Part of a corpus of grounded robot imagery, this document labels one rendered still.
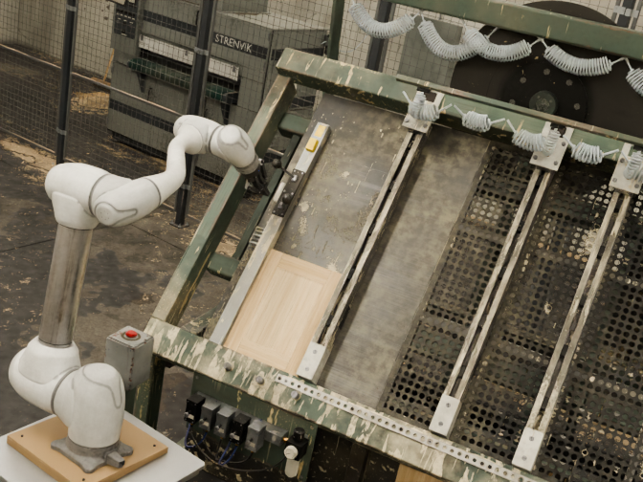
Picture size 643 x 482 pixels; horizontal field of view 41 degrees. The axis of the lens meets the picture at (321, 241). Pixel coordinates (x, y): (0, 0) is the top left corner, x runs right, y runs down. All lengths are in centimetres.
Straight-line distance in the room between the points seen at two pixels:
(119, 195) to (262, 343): 93
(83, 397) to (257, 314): 82
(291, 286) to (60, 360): 91
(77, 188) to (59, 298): 34
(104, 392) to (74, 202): 55
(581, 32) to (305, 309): 147
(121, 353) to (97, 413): 47
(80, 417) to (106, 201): 64
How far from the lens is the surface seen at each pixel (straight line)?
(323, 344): 302
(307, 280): 317
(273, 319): 315
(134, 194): 248
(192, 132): 292
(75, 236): 261
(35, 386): 275
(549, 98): 357
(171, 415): 438
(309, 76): 349
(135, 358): 306
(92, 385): 262
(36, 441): 283
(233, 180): 339
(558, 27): 353
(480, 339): 295
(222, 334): 317
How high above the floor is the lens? 242
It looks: 21 degrees down
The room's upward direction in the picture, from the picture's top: 11 degrees clockwise
